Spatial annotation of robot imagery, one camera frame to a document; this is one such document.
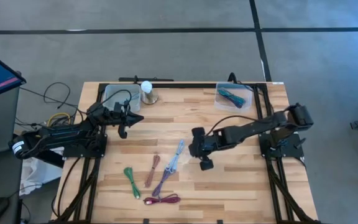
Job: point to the grey translucent plastic container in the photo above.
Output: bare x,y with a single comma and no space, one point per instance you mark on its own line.
109,90

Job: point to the white plastic bag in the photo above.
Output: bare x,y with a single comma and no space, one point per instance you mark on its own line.
36,174

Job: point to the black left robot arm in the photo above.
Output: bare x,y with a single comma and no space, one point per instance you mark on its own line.
57,133

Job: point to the clear plastic container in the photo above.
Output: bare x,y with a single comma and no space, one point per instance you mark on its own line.
222,104

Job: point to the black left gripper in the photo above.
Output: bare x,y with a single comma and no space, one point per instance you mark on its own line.
120,119

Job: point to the black bar behind table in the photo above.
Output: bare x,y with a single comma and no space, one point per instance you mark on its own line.
148,79

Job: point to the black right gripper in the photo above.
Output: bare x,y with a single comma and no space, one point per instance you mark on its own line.
205,146

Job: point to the grey cabinet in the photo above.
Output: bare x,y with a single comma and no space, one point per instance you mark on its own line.
2,124

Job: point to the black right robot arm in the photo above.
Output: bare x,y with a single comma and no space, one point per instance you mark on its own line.
247,129

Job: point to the white bulb on brass base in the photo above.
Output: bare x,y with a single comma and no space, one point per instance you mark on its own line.
146,87

